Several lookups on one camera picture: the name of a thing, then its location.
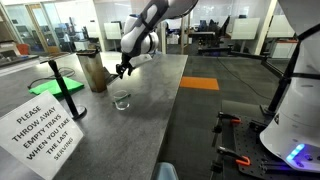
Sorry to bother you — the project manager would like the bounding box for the black post stand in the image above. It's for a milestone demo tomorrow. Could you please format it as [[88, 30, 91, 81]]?
[[47, 59, 88, 121]]

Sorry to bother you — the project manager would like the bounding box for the black table cable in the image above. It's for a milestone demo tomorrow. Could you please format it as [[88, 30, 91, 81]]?
[[26, 66, 76, 91]]

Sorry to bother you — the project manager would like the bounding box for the light blue chair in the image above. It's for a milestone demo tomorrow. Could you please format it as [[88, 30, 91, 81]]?
[[153, 161, 180, 180]]

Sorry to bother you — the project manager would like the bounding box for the white printed paper sign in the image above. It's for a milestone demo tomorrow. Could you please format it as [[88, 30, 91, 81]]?
[[0, 90, 85, 180]]

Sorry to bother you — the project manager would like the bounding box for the clear glass cup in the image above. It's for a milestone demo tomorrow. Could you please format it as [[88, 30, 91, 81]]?
[[112, 89, 131, 112]]

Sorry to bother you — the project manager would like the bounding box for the black clamp orange handle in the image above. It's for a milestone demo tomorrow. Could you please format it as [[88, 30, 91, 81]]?
[[212, 111, 242, 148], [209, 145, 252, 175]]

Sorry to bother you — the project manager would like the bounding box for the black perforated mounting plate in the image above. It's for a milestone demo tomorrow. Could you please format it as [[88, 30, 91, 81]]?
[[221, 114, 320, 180]]

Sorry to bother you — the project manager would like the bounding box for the white standing board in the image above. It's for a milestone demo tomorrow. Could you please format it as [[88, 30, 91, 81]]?
[[230, 17, 261, 41], [266, 14, 296, 39], [103, 22, 123, 41]]

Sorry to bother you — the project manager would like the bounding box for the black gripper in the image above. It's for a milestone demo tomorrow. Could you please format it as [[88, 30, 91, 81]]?
[[115, 52, 136, 80]]

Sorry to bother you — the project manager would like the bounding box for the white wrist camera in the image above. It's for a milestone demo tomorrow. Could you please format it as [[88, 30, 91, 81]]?
[[129, 53, 154, 69]]

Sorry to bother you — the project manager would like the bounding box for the green marker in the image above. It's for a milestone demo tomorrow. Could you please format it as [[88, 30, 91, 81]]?
[[112, 93, 132, 104]]

